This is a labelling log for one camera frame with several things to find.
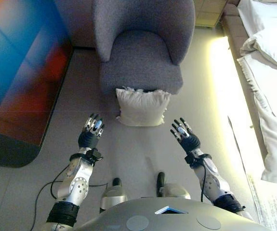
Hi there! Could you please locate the robot right leg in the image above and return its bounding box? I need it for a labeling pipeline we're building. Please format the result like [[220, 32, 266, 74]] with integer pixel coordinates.
[[156, 171, 191, 200]]

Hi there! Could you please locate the white fringed cushion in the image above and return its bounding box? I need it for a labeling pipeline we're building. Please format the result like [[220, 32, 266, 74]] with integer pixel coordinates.
[[115, 87, 172, 128]]

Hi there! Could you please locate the white patterned rug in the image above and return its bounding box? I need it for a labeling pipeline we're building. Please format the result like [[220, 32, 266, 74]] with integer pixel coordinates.
[[245, 173, 277, 231]]

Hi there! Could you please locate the grey fabric armchair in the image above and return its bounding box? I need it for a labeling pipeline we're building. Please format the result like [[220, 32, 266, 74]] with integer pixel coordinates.
[[92, 0, 196, 97]]

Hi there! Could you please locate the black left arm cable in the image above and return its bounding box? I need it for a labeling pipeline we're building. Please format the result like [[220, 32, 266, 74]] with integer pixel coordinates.
[[33, 165, 109, 231]]

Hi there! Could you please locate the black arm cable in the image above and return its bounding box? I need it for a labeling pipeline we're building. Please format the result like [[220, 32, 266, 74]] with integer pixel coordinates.
[[199, 156, 209, 203], [33, 165, 109, 231]]

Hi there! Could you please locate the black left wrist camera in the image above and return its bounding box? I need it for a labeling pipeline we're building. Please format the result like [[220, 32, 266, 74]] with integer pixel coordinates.
[[85, 148, 104, 164]]

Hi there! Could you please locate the beige bed frame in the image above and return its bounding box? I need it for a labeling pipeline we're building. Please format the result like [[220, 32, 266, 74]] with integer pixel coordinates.
[[221, 2, 269, 159]]

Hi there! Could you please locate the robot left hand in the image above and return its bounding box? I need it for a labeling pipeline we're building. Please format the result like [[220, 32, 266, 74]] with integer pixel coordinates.
[[77, 113, 105, 149]]

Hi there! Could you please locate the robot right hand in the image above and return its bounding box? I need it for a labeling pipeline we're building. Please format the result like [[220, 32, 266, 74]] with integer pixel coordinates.
[[169, 117, 201, 154]]

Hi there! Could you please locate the robot left leg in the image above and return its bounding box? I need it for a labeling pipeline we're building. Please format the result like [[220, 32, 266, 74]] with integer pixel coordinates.
[[99, 177, 128, 215]]

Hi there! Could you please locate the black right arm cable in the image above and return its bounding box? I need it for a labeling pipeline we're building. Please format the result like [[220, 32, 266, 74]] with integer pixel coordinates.
[[199, 156, 209, 203]]

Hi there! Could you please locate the grey robot torso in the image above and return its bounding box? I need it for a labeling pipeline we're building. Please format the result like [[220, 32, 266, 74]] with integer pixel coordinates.
[[75, 197, 271, 231]]

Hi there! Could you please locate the robot leg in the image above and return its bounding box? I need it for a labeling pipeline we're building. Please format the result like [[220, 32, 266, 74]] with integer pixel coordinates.
[[99, 177, 128, 215], [156, 171, 191, 200]]

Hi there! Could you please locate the glossy reflective cabinet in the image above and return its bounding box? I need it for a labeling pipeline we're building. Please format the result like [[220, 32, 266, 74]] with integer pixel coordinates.
[[0, 0, 73, 168]]

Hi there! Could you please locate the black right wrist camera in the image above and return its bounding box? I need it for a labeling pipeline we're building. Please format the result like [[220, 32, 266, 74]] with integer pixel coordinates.
[[184, 154, 212, 168]]

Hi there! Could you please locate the bed with white bedding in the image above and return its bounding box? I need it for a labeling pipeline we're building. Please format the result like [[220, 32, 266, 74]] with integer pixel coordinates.
[[237, 0, 277, 183]]

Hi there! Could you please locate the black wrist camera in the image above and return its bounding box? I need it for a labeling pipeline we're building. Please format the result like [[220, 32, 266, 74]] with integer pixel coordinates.
[[85, 148, 104, 164], [184, 154, 212, 168]]

